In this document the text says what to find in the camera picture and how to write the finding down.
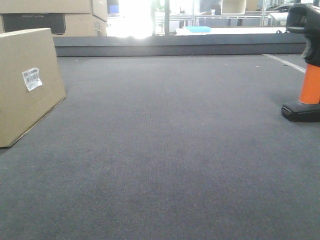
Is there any large cardboard box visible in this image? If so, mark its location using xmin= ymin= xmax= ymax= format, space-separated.
xmin=0 ymin=13 xmax=107 ymax=37
xmin=0 ymin=0 xmax=108 ymax=20

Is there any black orange barcode scanner gun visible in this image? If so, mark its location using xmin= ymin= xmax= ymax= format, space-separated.
xmin=281 ymin=3 xmax=320 ymax=122

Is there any white barcode label sticker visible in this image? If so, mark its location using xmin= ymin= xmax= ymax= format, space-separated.
xmin=22 ymin=67 xmax=43 ymax=92

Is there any white background table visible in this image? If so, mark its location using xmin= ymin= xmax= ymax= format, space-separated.
xmin=175 ymin=26 xmax=286 ymax=36

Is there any large cardboard box lower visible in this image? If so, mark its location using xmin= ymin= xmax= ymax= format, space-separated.
xmin=0 ymin=13 xmax=107 ymax=37

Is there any dark grey raised ledge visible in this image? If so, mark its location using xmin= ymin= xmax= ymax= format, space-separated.
xmin=53 ymin=33 xmax=306 ymax=57

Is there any large cardboard box upper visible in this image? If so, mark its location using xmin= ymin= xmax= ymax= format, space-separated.
xmin=0 ymin=0 xmax=108 ymax=20

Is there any brown cardboard package box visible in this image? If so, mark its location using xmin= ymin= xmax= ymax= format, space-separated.
xmin=0 ymin=28 xmax=66 ymax=148

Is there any blue flat tray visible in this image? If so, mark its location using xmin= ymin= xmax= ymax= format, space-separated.
xmin=184 ymin=26 xmax=212 ymax=33

